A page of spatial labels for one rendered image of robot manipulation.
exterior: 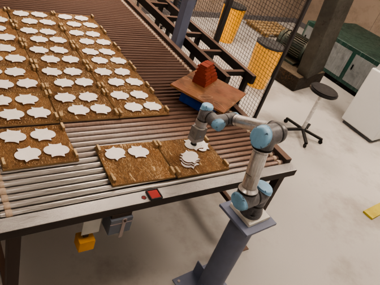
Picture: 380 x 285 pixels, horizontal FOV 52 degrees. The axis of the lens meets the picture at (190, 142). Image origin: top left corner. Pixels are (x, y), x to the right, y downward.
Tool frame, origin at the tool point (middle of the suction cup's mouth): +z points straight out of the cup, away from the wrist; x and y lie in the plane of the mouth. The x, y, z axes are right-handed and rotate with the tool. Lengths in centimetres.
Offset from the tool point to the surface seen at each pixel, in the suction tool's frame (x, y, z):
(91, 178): -7, 67, 14
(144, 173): 2.5, 36.8, 11.4
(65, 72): -117, 34, 10
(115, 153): -18.8, 44.9, 10.4
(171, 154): -7.8, 8.9, 11.4
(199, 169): 11.6, -1.1, 11.5
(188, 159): 3.1, 3.1, 8.5
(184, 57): -129, -96, 10
